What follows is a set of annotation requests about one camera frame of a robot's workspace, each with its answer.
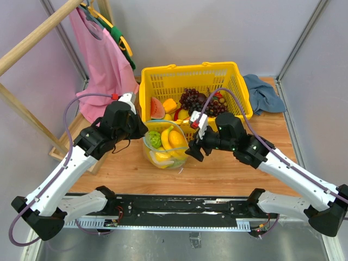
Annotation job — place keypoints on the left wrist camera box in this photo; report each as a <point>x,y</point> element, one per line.
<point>129,98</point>

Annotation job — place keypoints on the large yellow lemon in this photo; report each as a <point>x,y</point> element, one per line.
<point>161,158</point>

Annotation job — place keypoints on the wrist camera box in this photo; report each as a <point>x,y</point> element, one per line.
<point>129,98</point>
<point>199,121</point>

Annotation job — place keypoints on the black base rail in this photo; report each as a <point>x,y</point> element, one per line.
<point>174,212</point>

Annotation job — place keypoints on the clear zip top bag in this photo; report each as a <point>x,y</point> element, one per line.
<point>159,126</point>

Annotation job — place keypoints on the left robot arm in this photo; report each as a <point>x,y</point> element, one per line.
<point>44,209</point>

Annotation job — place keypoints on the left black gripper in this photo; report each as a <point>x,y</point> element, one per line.
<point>141,128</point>

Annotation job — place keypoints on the purple grape bunch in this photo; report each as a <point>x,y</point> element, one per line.
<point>192,99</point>

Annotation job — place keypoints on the wooden clothes rack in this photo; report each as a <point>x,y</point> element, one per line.
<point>39,76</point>

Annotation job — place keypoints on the blue crumpled cloth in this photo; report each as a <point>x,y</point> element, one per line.
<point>262,96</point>

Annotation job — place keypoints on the yellow pear fruit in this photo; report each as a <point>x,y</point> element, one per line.
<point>167,117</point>

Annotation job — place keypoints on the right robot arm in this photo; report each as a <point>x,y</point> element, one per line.
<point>322,204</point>

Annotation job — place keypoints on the green custard apple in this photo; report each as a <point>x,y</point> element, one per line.
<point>154,139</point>

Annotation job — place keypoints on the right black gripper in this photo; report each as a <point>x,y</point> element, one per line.
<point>195,152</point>

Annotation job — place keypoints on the dark grape bunch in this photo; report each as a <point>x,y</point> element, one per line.
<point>213,109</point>

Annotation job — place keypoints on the yellow clothes hanger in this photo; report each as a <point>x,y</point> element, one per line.
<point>104,13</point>

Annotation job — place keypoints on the yellow mango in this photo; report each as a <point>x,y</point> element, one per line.
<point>177,140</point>

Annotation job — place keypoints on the green clothes hanger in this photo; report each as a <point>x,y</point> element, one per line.
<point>90,18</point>

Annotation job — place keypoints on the red chili pepper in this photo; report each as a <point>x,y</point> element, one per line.
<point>175,116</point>

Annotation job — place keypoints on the small yellow banana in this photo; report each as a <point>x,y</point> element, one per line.
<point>166,144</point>

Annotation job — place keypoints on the yellow plastic basket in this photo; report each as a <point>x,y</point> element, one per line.
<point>170,81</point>

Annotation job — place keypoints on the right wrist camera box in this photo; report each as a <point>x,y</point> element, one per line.
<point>199,121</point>

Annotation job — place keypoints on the pink hanging shirt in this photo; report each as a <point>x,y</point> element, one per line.
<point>109,70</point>

